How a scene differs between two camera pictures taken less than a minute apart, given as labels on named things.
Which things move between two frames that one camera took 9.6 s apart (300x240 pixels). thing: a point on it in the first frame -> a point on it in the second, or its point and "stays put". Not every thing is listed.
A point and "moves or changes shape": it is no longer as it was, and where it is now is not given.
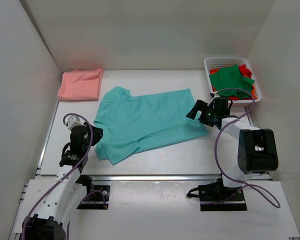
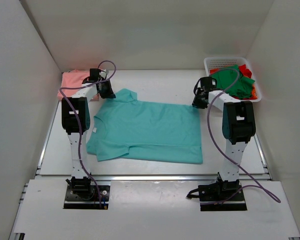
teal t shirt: (125, 123) moves or changes shape
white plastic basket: (212, 63) stays put
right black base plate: (214, 196) stays put
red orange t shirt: (246, 72) stays put
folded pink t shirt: (82, 84) stays put
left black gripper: (98, 134) -> (109, 95)
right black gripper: (201, 106) -> (196, 104)
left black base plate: (97, 198) stays put
